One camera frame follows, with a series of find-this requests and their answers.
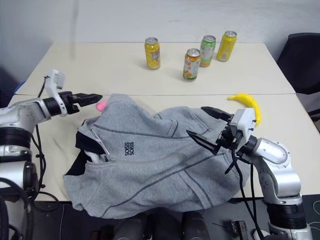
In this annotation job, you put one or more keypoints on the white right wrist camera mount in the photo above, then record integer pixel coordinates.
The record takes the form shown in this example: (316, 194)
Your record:
(246, 120)

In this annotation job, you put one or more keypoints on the green drink can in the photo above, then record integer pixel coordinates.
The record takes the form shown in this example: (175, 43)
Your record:
(207, 52)

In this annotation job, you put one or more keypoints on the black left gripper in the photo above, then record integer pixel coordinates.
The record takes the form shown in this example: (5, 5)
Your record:
(68, 103)

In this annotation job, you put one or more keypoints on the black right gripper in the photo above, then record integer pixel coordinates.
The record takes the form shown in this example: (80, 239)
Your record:
(228, 138)

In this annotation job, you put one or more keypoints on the black office chair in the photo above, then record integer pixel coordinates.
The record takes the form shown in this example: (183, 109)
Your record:
(300, 62)

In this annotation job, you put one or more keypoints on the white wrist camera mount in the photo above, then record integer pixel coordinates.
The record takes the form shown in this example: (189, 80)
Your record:
(53, 82)
(246, 120)

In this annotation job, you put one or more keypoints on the small pink object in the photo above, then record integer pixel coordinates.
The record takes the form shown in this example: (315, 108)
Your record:
(100, 106)

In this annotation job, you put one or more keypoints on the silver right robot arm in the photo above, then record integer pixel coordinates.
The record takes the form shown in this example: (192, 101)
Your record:
(275, 152)

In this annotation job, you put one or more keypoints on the grey zip-up jacket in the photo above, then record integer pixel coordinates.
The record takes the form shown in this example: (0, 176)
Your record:
(155, 162)

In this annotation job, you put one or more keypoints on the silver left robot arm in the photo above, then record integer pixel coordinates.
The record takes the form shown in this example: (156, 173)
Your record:
(22, 112)

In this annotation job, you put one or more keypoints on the small black floor object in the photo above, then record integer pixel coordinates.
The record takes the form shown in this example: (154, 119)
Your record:
(238, 228)

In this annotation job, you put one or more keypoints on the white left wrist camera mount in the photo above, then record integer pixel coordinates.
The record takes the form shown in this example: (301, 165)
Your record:
(53, 82)

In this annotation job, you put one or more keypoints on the dark grey rounded shape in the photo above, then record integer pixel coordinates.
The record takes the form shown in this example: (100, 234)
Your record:
(195, 226)
(130, 230)

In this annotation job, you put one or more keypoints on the yellow can with blue print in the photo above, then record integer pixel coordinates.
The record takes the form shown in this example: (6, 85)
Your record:
(152, 53)

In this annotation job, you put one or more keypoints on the orange and white drink can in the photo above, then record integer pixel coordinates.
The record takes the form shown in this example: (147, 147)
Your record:
(191, 66)

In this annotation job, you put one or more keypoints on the plain yellow drink can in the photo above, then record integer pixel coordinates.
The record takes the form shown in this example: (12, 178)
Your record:
(226, 47)

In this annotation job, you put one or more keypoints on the yellow banana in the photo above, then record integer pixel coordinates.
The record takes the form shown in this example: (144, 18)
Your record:
(248, 99)

